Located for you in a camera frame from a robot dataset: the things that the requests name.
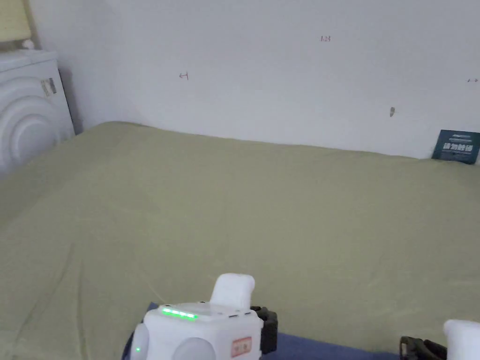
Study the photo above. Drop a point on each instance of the dark blue printed card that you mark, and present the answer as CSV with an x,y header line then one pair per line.
x,y
455,147

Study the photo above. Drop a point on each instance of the white washing machine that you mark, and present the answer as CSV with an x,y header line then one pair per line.
x,y
26,108

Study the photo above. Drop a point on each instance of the bed with pale green sheet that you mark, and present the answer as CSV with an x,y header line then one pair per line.
x,y
240,225

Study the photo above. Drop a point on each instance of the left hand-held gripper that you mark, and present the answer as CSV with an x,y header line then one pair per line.
x,y
202,333

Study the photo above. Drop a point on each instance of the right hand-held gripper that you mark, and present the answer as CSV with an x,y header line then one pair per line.
x,y
463,339

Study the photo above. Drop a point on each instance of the dark blue shirt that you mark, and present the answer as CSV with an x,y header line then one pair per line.
x,y
322,347

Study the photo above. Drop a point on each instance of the beige window blind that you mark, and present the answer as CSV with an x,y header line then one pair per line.
x,y
13,18

